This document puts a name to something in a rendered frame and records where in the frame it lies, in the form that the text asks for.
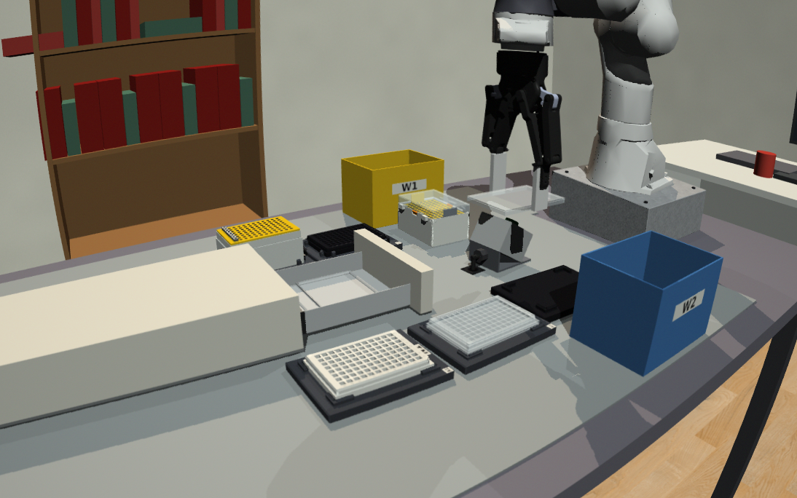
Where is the blue open-top bin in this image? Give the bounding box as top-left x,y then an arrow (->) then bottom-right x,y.
570,230 -> 723,377

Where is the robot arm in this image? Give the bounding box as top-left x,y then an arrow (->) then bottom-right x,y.
492,0 -> 679,195

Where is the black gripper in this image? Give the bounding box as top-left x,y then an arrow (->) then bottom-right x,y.
482,50 -> 562,211

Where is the yellow open-top bin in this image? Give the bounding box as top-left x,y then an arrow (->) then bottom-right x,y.
341,149 -> 444,229

